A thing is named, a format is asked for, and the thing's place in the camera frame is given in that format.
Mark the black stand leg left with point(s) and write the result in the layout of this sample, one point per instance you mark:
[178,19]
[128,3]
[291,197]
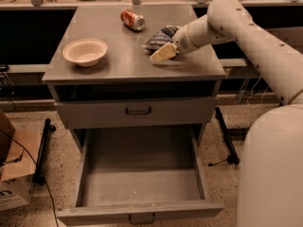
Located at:
[48,129]

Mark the blue chip bag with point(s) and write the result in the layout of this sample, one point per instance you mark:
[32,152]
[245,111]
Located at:
[161,37]

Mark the cardboard box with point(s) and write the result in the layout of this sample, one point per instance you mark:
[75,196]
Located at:
[18,154]

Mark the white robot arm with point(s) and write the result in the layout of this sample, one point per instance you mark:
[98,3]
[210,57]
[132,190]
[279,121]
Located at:
[271,178]

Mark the grey drawer cabinet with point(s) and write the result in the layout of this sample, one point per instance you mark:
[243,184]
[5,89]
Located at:
[126,71]

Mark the white paper bowl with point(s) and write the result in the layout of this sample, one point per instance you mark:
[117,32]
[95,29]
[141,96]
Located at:
[85,52]

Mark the upper grey drawer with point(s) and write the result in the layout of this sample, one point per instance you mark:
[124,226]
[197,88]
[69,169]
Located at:
[136,112]

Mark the red soda can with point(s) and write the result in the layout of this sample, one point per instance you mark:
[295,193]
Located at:
[132,20]

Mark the open lower grey drawer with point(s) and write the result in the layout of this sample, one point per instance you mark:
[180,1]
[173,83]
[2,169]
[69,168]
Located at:
[139,175]

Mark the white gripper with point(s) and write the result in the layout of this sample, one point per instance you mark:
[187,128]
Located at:
[180,43]

